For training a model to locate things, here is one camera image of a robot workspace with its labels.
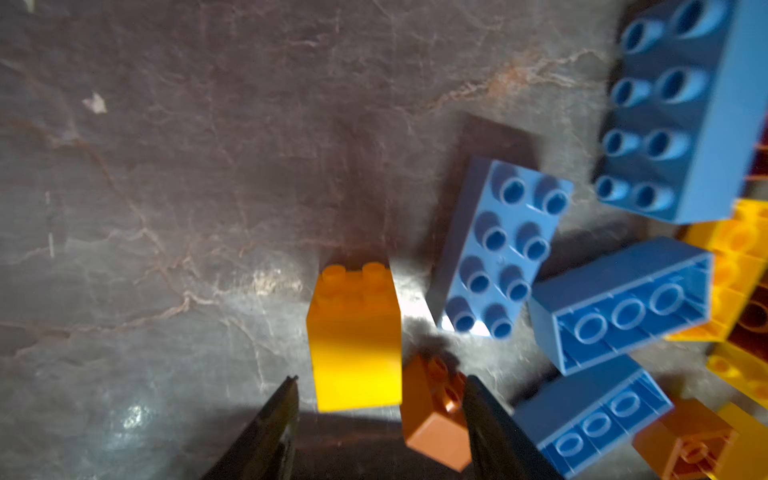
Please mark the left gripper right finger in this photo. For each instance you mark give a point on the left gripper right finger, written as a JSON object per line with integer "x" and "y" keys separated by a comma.
{"x": 499, "y": 447}

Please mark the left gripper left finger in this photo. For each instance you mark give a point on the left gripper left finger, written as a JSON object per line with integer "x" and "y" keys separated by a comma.
{"x": 266, "y": 447}

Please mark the blue brick long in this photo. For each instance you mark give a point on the blue brick long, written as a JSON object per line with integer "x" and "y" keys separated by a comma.
{"x": 500, "y": 234}

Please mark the brown brick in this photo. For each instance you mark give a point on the brown brick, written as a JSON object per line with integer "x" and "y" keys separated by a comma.
{"x": 688, "y": 442}
{"x": 750, "y": 332}
{"x": 432, "y": 416}

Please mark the yellow brick tall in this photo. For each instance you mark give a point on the yellow brick tall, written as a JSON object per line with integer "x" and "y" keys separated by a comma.
{"x": 739, "y": 245}

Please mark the blue brick thin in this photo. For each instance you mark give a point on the blue brick thin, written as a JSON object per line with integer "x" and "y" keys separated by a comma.
{"x": 687, "y": 110}

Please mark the yellow brick bottom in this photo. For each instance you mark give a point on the yellow brick bottom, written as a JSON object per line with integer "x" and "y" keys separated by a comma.
{"x": 747, "y": 458}

